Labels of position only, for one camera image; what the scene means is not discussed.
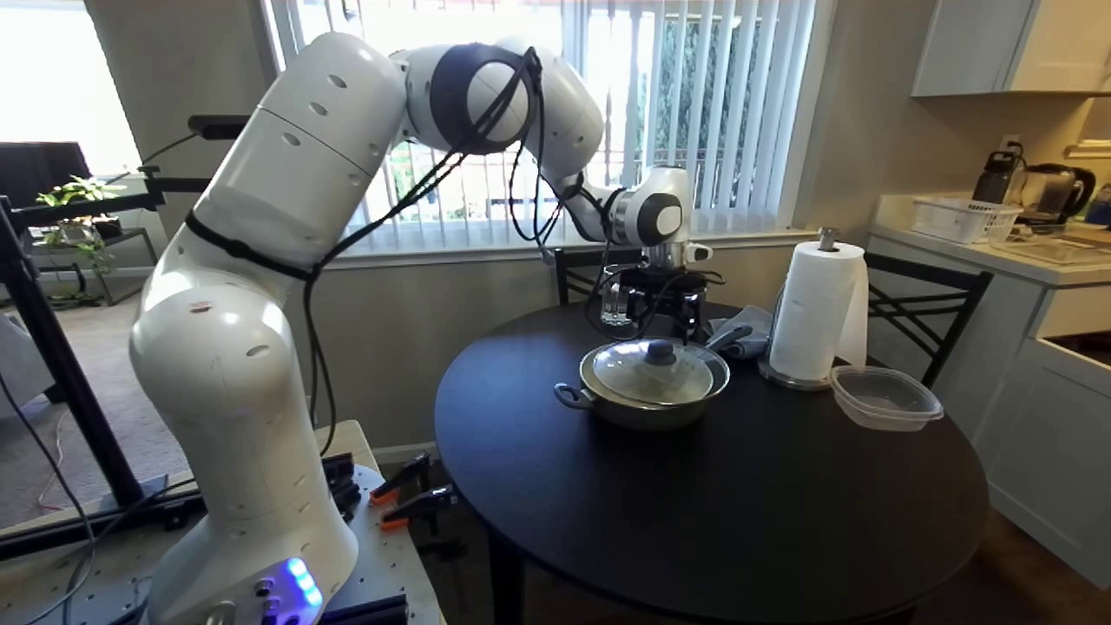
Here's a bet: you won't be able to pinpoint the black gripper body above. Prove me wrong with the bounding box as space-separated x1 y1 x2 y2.
623 266 717 321

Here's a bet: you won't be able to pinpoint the glass pot lid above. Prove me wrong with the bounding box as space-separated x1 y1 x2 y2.
579 340 728 400

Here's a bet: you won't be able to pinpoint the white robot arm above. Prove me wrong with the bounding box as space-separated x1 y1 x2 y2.
130 31 694 625

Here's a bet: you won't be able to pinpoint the grey cooking pot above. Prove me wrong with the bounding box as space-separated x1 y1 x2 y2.
551 373 733 435

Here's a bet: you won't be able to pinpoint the clear glass mug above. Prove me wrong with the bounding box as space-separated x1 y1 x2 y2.
596 263 633 325

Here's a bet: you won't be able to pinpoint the black chair behind table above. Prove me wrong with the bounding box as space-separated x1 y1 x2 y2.
556 247 643 306

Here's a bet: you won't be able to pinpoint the white paper towel roll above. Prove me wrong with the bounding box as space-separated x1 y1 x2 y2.
765 233 867 388

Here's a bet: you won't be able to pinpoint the round black table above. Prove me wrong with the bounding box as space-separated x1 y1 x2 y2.
434 309 989 625

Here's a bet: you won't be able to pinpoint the white vertical window blinds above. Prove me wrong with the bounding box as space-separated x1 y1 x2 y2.
261 0 831 236

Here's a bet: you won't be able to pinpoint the clear countertop storage bin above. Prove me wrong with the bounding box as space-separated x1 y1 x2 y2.
911 199 1017 247

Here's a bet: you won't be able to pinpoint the black chair near counter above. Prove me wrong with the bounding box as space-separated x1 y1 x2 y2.
865 253 993 384

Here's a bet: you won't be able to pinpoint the black electric kettle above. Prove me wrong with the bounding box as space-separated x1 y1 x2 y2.
1020 162 1096 233

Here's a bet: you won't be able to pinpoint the white upper kitchen cabinet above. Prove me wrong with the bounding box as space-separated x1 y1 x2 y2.
912 0 1111 97

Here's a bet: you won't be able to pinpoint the green potted plant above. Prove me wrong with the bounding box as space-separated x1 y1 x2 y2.
32 174 125 270

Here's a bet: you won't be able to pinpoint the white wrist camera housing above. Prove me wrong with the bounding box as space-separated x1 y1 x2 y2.
682 244 712 263

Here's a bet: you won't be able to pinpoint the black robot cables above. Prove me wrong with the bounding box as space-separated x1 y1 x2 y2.
294 44 629 462

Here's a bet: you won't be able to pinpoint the black camera tripod stand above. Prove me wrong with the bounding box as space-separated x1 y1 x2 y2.
0 112 255 565

